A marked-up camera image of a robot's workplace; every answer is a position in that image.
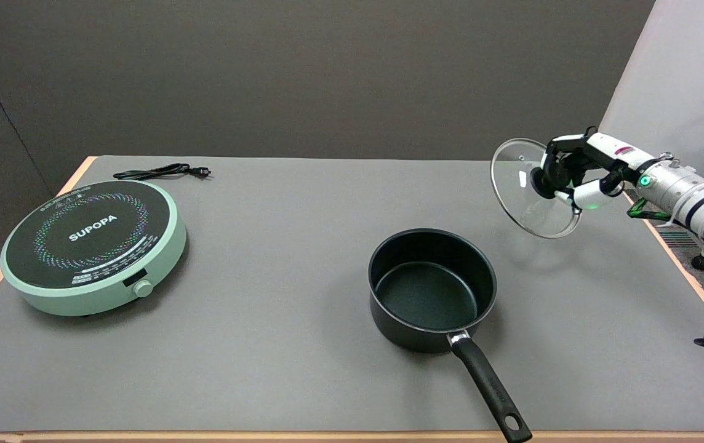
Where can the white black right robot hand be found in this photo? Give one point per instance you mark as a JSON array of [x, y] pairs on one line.
[[604, 160]]

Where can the glass pot lid black knob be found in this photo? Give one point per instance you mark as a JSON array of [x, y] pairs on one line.
[[515, 184]]

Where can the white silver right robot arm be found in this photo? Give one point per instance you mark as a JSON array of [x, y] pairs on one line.
[[690, 194]]

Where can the metal floor vent grille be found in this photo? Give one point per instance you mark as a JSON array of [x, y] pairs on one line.
[[678, 240]]

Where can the green round induction cooker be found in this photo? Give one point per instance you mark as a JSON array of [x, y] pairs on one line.
[[90, 246]]

